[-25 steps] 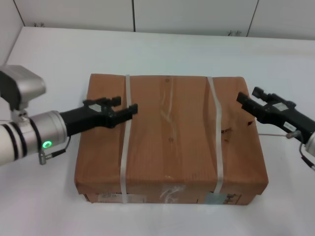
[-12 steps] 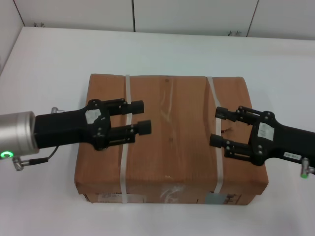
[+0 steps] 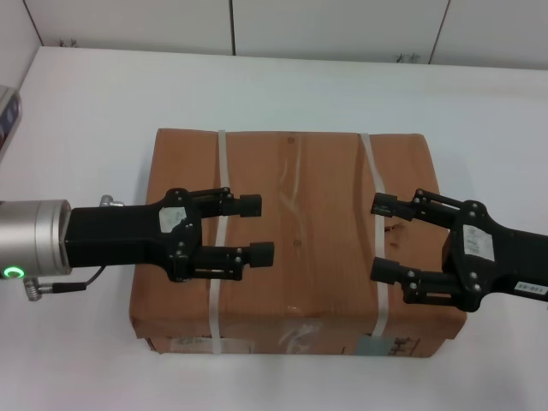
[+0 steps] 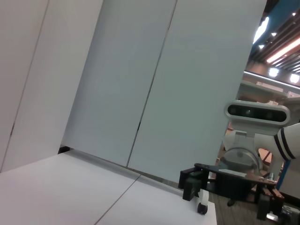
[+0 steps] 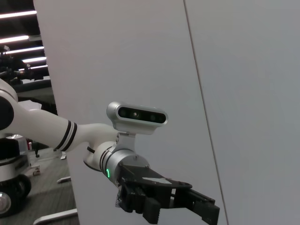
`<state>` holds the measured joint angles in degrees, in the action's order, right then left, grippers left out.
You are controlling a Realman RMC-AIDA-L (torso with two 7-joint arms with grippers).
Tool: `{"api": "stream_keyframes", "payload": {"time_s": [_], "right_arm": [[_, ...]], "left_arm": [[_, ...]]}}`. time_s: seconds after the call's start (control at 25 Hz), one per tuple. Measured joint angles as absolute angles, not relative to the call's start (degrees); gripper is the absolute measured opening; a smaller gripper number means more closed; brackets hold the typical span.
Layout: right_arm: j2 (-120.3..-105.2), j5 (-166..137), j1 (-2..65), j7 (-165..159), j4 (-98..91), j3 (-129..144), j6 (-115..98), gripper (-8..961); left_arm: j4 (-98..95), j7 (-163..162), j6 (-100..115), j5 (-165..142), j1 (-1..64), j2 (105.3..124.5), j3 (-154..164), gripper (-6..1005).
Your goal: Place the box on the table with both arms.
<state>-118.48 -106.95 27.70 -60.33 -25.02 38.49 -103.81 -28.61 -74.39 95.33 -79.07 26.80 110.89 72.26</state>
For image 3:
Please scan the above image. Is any grey control panel with buttons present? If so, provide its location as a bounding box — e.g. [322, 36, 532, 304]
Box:
[0, 84, 23, 152]

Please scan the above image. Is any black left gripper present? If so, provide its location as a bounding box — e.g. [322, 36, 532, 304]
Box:
[63, 186, 276, 283]

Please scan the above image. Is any thin black cable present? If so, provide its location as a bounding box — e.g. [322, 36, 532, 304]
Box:
[54, 265, 107, 293]

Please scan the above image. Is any brown cardboard box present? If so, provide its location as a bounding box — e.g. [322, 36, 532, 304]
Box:
[128, 127, 468, 357]

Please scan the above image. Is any white plastic packing strap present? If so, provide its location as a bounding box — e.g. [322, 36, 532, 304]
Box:
[208, 128, 233, 356]
[358, 133, 400, 349]

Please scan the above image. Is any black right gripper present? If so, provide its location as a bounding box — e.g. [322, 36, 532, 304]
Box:
[369, 188, 548, 313]

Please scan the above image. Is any silver cable connector plug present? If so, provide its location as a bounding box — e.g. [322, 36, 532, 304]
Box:
[23, 277, 59, 303]

